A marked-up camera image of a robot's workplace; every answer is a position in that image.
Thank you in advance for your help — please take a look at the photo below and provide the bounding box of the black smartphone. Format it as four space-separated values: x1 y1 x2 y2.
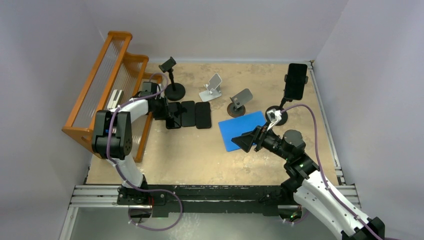
181 100 196 127

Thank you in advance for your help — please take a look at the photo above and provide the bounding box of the blue mat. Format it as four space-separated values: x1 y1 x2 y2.
218 111 266 152

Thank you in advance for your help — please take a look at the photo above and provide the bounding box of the orange wooden rack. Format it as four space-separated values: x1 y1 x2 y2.
62 31 163 152

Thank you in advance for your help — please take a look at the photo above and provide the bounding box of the purple cable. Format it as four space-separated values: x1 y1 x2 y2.
106 72 184 232
280 103 385 240

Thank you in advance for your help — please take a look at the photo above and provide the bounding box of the black phone on tall stand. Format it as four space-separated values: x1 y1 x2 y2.
283 63 308 101

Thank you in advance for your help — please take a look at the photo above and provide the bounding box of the black round-base phone stand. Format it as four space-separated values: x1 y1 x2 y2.
158 56 186 101

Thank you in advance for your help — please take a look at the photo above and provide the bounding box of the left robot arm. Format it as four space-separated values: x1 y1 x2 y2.
91 82 182 205

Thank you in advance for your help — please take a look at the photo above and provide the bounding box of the white phone stand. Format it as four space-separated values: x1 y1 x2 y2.
199 73 223 102

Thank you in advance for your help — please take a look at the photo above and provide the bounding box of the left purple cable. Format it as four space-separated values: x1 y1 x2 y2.
106 72 184 232

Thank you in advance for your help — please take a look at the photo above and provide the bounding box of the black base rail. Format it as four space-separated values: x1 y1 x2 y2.
69 184 361 226

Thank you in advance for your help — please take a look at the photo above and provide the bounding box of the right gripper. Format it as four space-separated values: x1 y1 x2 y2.
231 121 291 161

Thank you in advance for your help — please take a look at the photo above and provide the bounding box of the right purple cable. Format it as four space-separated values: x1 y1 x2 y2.
280 103 385 240

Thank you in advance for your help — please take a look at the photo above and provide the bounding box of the tall black phone stand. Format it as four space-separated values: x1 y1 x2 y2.
265 74 309 112

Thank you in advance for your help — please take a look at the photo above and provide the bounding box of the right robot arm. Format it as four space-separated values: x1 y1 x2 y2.
231 125 385 240

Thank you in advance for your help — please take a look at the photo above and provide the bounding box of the white rectangular device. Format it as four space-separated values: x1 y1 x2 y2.
106 89 124 110

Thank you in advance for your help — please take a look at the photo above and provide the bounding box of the black phone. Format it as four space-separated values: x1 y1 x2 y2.
283 63 308 101
165 102 182 130
195 102 212 129

